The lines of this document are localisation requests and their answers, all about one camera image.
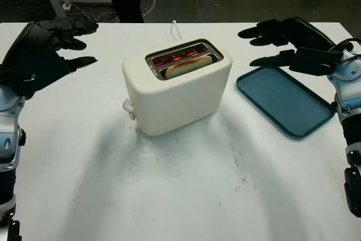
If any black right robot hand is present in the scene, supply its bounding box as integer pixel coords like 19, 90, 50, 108
237, 16, 337, 68

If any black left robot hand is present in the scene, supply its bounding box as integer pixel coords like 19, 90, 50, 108
0, 17, 99, 73

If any browned toast slice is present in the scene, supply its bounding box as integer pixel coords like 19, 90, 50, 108
165, 55, 213, 80

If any white two-slot toaster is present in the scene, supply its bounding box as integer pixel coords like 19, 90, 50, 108
121, 38, 234, 137

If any blue plastic tray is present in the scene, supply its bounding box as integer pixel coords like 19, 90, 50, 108
236, 64, 336, 141

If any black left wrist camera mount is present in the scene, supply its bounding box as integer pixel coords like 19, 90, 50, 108
0, 49, 71, 100

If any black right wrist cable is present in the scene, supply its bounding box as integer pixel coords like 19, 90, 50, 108
332, 36, 361, 64

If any white toaster power cord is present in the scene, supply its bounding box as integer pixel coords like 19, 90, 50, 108
170, 20, 183, 41

